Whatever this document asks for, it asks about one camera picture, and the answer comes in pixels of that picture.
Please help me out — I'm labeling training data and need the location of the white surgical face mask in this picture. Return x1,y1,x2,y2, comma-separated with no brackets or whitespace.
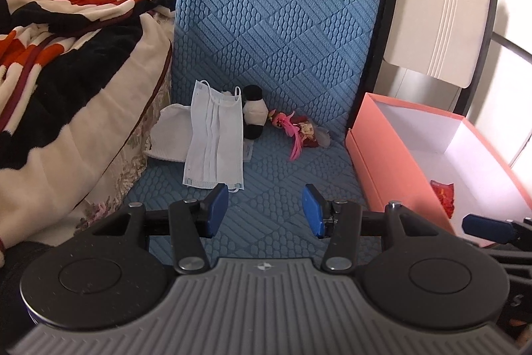
183,80,244,192

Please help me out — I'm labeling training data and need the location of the red foil snack packet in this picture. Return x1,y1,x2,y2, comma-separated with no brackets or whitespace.
430,180,455,219

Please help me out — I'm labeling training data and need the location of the white textured cloth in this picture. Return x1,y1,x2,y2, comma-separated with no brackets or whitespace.
144,103,192,162

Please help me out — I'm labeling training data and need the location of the pink feather bird toy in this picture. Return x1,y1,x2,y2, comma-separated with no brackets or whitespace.
269,109,303,161

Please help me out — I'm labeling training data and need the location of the small red doll packet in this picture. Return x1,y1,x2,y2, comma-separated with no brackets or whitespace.
295,116,319,148

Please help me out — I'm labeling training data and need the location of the crumpled clear plastic wrapper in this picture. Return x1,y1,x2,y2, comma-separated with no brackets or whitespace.
314,126,331,148

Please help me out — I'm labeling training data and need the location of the packaged beige powder puff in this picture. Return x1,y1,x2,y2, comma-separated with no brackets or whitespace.
243,139,254,163

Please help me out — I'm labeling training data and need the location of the pink cardboard box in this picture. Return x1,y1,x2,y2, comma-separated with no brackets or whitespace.
345,94,531,237

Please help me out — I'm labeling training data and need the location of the floral sofa cover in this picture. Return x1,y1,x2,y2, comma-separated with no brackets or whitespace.
74,76,173,235

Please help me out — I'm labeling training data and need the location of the panda plush toy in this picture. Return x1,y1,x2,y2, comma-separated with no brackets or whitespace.
243,85,269,140

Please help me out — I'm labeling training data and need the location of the red black white blanket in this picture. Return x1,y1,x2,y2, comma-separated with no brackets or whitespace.
1,0,176,249

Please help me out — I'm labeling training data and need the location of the beige folding chair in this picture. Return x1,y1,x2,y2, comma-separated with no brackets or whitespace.
359,0,531,115

